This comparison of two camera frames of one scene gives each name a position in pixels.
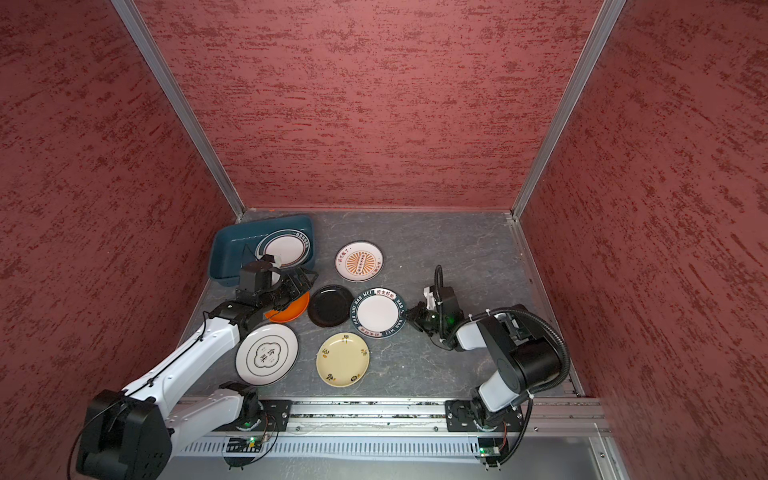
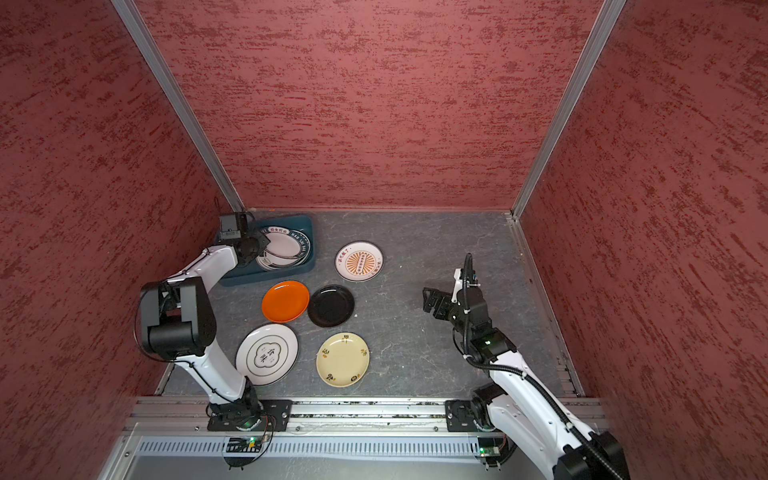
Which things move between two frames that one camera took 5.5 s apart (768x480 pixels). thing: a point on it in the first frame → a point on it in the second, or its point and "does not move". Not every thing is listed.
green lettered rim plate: x=378 y=313 → x=288 y=247
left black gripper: x=296 y=290 → x=264 y=241
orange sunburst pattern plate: x=358 y=260 does not move
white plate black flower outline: x=265 y=354 does not move
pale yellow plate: x=342 y=359 does not move
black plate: x=330 y=305 does not move
